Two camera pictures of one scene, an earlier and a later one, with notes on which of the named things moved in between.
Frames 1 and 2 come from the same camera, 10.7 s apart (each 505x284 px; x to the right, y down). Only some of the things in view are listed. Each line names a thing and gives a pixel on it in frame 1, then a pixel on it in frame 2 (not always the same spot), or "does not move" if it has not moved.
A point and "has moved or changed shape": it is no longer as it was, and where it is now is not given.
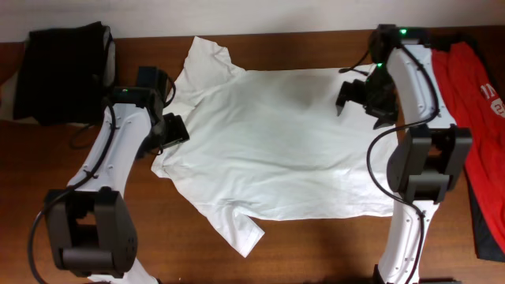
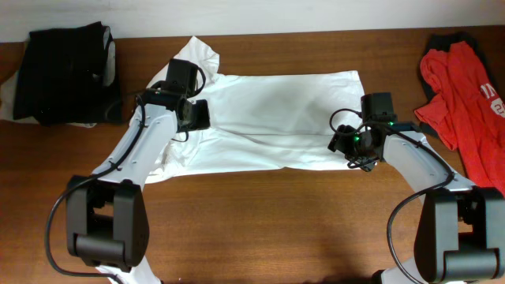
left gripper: x=175 y=131 to x=203 y=117
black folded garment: x=57 y=79 does not move
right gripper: x=388 y=111 to x=342 y=144
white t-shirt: x=268 y=146 has moved or changed shape
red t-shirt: x=476 y=99 does not move
